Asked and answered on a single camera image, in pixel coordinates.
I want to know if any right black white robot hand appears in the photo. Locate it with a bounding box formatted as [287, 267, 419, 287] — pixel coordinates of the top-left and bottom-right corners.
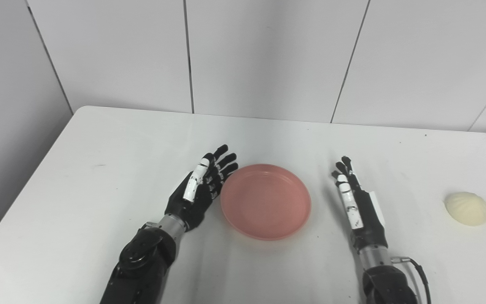
[331, 156, 389, 254]

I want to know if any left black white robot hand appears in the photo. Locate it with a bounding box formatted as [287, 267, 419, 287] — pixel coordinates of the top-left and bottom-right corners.
[165, 144, 239, 232]

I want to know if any pink plate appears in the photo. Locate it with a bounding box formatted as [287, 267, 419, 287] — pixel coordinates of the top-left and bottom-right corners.
[220, 164, 312, 241]

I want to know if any white steamed bun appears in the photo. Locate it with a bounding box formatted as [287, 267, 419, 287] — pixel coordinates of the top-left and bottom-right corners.
[444, 192, 486, 227]

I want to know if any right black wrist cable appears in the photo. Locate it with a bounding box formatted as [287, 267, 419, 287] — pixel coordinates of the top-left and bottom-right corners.
[391, 256, 432, 304]

